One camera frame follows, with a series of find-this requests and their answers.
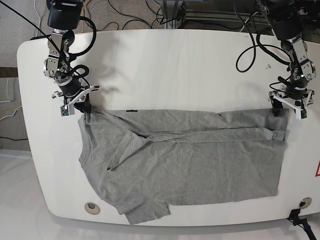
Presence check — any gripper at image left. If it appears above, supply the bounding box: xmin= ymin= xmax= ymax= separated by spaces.
xmin=51 ymin=79 xmax=100 ymax=114

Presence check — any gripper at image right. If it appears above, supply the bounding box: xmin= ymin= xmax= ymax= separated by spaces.
xmin=268 ymin=83 xmax=315 ymax=117

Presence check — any grey t-shirt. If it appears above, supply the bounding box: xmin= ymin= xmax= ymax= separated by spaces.
xmin=78 ymin=108 xmax=290 ymax=225

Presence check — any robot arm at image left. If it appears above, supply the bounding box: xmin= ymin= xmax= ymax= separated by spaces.
xmin=43 ymin=0 xmax=99 ymax=117

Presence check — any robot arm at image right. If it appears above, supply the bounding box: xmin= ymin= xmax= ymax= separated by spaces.
xmin=256 ymin=0 xmax=316 ymax=120

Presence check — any red warning triangle sticker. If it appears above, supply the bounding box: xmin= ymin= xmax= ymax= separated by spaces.
xmin=315 ymin=161 xmax=320 ymax=177

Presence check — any wrist camera at image right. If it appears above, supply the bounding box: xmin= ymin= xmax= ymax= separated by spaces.
xmin=295 ymin=108 xmax=308 ymax=120

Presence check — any wrist camera at image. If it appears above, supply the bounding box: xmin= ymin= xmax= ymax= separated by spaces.
xmin=295 ymin=108 xmax=308 ymax=120
xmin=60 ymin=104 xmax=75 ymax=117

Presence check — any wrist camera at image left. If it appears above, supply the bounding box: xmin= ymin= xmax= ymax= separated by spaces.
xmin=60 ymin=104 xmax=75 ymax=117

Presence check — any white cable on floor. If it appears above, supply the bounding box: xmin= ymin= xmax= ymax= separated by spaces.
xmin=32 ymin=0 xmax=42 ymax=37

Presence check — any right table cable grommet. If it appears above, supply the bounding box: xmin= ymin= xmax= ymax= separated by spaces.
xmin=298 ymin=197 xmax=312 ymax=209

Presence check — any table cable grommet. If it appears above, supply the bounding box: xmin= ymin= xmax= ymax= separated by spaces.
xmin=84 ymin=202 xmax=101 ymax=215
xmin=298 ymin=197 xmax=312 ymax=209

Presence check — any left table cable grommet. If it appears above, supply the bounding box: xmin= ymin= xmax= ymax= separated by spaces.
xmin=84 ymin=202 xmax=101 ymax=215

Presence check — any yellow cable on floor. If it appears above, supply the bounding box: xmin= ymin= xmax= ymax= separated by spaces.
xmin=80 ymin=0 xmax=94 ymax=33

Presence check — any black clamp with cable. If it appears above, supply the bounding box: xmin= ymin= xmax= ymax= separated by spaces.
xmin=287 ymin=209 xmax=317 ymax=240

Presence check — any aluminium frame post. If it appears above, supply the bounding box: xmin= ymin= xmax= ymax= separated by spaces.
xmin=158 ymin=0 xmax=185 ymax=30

